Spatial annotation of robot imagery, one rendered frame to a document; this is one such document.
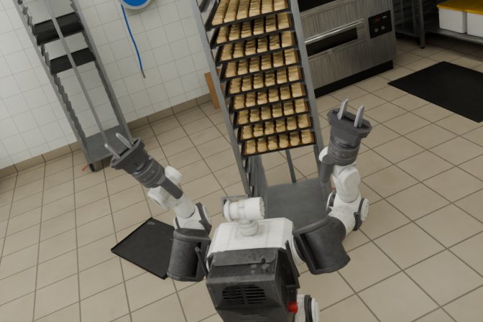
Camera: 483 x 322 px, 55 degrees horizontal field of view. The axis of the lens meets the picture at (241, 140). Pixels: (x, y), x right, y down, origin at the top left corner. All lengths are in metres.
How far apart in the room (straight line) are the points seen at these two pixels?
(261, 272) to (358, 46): 3.88
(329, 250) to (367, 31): 3.81
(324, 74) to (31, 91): 3.01
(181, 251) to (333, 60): 3.63
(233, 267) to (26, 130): 4.28
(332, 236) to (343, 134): 0.30
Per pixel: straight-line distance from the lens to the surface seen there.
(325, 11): 4.72
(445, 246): 2.98
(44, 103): 5.33
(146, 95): 5.36
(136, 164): 1.50
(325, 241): 1.39
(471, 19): 5.30
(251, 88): 2.42
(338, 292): 2.75
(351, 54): 4.96
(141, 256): 3.40
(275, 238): 1.41
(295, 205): 3.14
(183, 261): 1.51
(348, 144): 1.34
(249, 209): 1.38
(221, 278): 1.35
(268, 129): 2.52
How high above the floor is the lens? 2.01
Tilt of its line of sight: 27 degrees down
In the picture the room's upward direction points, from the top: 15 degrees counter-clockwise
